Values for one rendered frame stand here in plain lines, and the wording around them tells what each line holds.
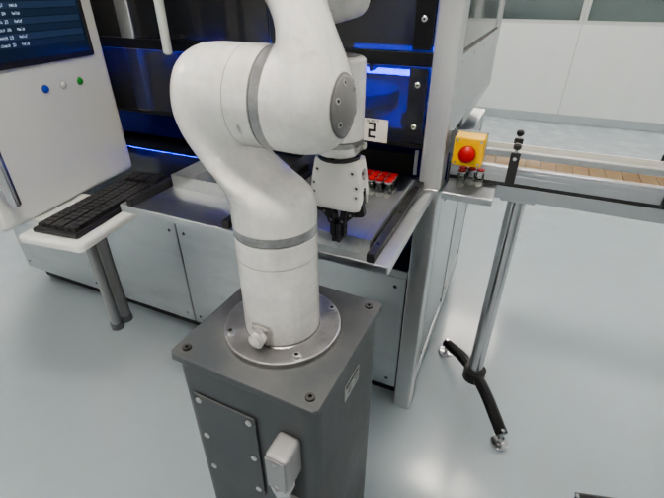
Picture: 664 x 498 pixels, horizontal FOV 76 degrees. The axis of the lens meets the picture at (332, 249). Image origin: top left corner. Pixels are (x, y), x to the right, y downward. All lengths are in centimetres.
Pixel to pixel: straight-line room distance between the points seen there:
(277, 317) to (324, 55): 36
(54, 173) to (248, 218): 95
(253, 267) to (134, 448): 123
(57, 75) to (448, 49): 103
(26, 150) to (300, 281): 95
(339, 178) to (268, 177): 22
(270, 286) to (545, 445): 135
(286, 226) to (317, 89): 18
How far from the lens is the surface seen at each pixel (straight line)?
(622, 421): 197
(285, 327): 64
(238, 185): 55
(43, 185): 142
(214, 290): 178
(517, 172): 124
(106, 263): 179
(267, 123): 49
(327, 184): 78
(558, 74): 573
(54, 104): 144
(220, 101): 52
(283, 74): 47
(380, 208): 104
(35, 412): 201
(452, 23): 108
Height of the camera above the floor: 134
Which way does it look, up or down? 31 degrees down
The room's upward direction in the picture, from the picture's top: straight up
